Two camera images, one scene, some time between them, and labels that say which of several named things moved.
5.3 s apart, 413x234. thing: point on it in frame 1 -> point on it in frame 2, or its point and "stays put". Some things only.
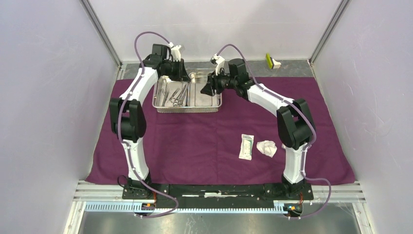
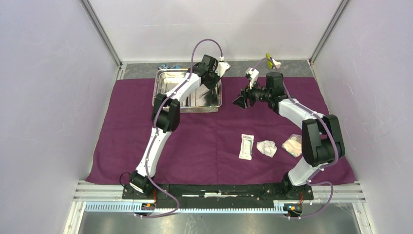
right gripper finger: x=207 y=89 -> x=240 y=101
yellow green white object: x=272 y=64 stays put
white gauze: x=267 y=147 stays put
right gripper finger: x=214 y=91 -> x=249 y=103
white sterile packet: x=247 y=143 stays put
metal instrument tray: x=172 y=96 stays put
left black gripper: x=182 y=75 -> x=212 y=86
